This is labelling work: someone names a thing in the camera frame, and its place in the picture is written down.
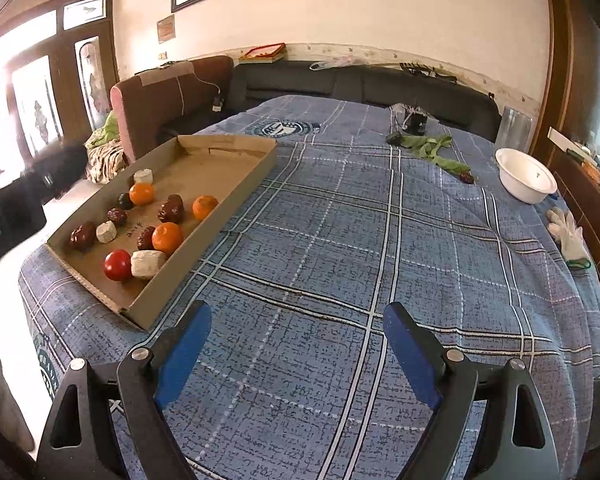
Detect red flat box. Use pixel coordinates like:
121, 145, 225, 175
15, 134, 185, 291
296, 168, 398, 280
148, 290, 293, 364
238, 42, 287, 65

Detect shallow cardboard box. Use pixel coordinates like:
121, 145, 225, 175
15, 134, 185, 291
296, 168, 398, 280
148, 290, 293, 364
46, 134, 278, 332

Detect black small device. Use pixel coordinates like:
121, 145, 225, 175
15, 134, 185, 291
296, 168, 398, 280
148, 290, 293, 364
404, 105, 429, 134

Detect dark clutter on ledge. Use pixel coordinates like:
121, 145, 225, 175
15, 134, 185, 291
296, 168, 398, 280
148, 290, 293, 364
398, 61, 457, 82

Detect black leather sofa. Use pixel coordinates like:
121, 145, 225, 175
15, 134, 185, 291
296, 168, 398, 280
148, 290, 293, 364
161, 61, 501, 143

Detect white gloves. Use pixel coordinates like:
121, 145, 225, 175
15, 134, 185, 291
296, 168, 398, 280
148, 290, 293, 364
546, 206, 592, 269

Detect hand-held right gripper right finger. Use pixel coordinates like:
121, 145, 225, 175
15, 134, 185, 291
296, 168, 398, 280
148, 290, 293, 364
382, 301, 561, 480

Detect patterned beige blanket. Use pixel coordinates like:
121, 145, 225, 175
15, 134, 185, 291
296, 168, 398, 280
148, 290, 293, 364
85, 139, 131, 185

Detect green cloth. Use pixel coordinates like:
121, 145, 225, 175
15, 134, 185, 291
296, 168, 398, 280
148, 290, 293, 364
85, 111, 120, 149
399, 134, 473, 176

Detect glass panel door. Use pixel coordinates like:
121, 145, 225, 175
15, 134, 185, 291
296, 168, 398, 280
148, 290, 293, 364
0, 0, 119, 183

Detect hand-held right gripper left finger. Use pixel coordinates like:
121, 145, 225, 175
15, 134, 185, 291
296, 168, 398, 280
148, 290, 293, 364
35, 300, 213, 480

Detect orange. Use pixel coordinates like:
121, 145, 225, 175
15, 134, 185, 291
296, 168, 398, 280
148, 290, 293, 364
151, 222, 185, 256
192, 195, 220, 222
129, 182, 156, 207

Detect white plastic bag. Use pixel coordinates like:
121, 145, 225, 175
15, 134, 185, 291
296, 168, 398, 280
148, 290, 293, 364
309, 56, 354, 71

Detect white charger cable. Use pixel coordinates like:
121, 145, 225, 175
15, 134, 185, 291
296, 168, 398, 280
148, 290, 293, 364
177, 71, 225, 112

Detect blue plaid blanket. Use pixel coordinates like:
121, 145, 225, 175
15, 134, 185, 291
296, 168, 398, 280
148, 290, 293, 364
19, 95, 600, 480

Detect large white fruit chunk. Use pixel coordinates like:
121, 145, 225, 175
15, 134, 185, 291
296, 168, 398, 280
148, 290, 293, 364
130, 250, 168, 281

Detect white bowl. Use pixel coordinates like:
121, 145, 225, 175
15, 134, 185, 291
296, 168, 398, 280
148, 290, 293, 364
495, 147, 559, 205

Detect red tomato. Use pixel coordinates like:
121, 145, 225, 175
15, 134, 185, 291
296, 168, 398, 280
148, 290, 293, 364
103, 249, 132, 282

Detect brown armchair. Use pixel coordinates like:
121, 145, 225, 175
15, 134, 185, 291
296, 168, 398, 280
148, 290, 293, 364
110, 55, 235, 164

